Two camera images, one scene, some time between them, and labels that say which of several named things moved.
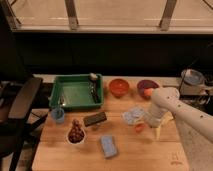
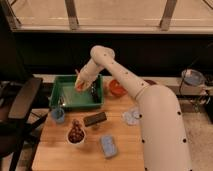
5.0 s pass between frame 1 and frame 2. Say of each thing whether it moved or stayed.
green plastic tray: stayed
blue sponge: stayed
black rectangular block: stayed
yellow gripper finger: moved
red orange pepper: moved
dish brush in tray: stayed
